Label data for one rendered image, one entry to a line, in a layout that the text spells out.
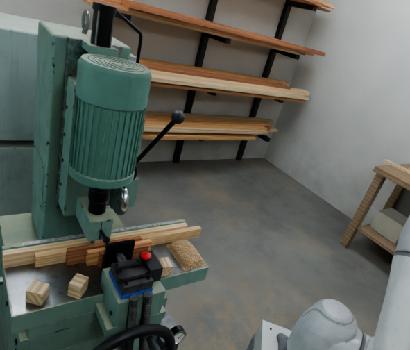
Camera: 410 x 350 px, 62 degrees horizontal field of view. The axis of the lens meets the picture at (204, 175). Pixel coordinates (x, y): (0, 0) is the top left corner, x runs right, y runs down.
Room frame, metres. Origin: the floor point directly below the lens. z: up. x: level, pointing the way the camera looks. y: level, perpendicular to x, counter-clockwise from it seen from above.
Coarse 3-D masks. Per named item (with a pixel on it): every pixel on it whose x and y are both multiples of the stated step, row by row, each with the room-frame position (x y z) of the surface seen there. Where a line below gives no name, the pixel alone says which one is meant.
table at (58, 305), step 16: (160, 256) 0.92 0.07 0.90; (16, 272) 0.69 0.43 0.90; (32, 272) 0.70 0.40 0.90; (48, 272) 0.72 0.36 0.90; (64, 272) 0.73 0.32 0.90; (80, 272) 0.75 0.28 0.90; (96, 272) 0.77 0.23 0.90; (176, 272) 0.86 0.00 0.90; (192, 272) 0.89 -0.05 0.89; (16, 288) 0.64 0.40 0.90; (64, 288) 0.68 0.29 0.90; (96, 288) 0.71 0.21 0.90; (16, 304) 0.59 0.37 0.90; (32, 304) 0.60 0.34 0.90; (48, 304) 0.62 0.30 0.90; (64, 304) 0.63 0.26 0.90; (80, 304) 0.66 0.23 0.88; (96, 304) 0.68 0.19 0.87; (16, 320) 0.56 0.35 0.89; (32, 320) 0.58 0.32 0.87; (48, 320) 0.61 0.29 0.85
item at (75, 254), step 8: (112, 240) 0.86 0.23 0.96; (120, 240) 0.87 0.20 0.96; (136, 240) 0.90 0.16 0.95; (72, 248) 0.78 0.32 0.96; (80, 248) 0.79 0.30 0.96; (88, 248) 0.80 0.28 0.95; (96, 248) 0.82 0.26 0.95; (72, 256) 0.77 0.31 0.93; (80, 256) 0.79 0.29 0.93; (72, 264) 0.77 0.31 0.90
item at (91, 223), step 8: (80, 200) 0.86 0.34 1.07; (88, 200) 0.87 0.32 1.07; (80, 208) 0.84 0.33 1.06; (80, 216) 0.83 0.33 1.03; (88, 216) 0.80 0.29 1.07; (96, 216) 0.81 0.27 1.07; (104, 216) 0.82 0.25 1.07; (80, 224) 0.83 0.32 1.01; (88, 224) 0.78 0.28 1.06; (96, 224) 0.78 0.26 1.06; (104, 224) 0.80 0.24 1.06; (88, 232) 0.77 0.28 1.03; (96, 232) 0.79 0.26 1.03; (104, 232) 0.80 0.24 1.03; (88, 240) 0.77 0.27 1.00
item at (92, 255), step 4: (144, 240) 0.91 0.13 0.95; (148, 240) 0.92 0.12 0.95; (148, 244) 0.91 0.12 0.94; (100, 248) 0.82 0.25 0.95; (104, 248) 0.82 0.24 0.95; (148, 248) 0.91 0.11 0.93; (88, 252) 0.79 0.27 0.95; (92, 252) 0.79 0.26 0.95; (96, 252) 0.80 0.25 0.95; (88, 256) 0.78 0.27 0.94; (92, 256) 0.79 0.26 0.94; (96, 256) 0.80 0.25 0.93; (88, 260) 0.78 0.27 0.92; (92, 260) 0.79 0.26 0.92; (96, 260) 0.80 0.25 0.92; (88, 264) 0.78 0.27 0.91; (92, 264) 0.79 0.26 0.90
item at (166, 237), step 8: (160, 232) 1.00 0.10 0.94; (168, 232) 1.01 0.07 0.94; (176, 232) 1.02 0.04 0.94; (184, 232) 1.04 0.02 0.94; (192, 232) 1.06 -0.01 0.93; (152, 240) 0.96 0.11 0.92; (160, 240) 0.98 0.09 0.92; (168, 240) 1.00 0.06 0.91; (176, 240) 1.02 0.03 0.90; (64, 248) 0.79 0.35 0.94; (40, 256) 0.73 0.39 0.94; (48, 256) 0.74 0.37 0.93; (56, 256) 0.76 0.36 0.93; (64, 256) 0.77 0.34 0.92; (40, 264) 0.73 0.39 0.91; (48, 264) 0.74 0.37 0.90
